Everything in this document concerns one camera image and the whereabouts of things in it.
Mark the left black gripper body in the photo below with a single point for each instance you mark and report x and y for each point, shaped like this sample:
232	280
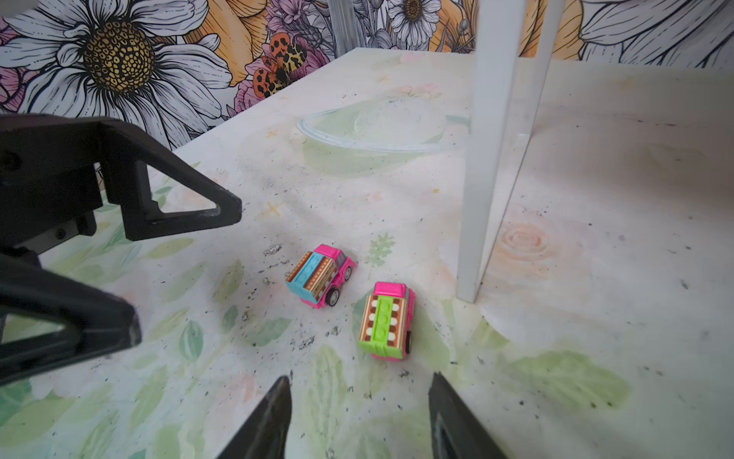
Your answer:
49	187

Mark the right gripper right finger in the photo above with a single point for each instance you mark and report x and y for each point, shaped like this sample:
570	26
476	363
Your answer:
454	430

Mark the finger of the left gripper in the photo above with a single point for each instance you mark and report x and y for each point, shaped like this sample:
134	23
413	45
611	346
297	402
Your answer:
88	323
128	156

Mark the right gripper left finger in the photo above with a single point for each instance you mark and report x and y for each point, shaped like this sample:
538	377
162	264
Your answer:
264	434

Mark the pink green toy truck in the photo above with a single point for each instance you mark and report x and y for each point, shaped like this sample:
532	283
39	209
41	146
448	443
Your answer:
385	327

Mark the pink teal toy truck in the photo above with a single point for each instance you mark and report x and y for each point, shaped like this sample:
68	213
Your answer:
319	276

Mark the left aluminium corner post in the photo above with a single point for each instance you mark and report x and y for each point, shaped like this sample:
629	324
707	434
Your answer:
346	28

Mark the wooden two-tier shelf white frame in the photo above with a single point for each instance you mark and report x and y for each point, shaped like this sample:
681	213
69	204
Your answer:
496	146

